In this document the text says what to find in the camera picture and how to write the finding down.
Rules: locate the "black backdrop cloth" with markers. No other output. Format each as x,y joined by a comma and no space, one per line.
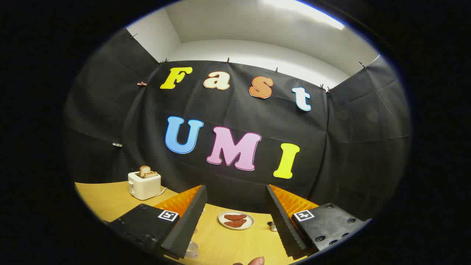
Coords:
235,112

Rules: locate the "cream toaster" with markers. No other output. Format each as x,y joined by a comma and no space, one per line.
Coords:
143,187

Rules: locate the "red meat patty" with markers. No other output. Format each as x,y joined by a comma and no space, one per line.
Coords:
235,216
234,223

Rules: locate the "clear plastic juice bottle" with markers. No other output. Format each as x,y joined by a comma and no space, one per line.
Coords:
192,251

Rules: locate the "toast slice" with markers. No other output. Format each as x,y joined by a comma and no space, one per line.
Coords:
151,175
144,170

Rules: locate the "wooden table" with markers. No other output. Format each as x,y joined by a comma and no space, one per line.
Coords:
224,244

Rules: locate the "white plate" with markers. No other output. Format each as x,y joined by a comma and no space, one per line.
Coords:
250,221

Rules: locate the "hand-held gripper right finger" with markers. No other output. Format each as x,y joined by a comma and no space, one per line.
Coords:
280,221

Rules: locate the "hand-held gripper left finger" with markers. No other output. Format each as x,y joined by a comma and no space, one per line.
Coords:
186,228

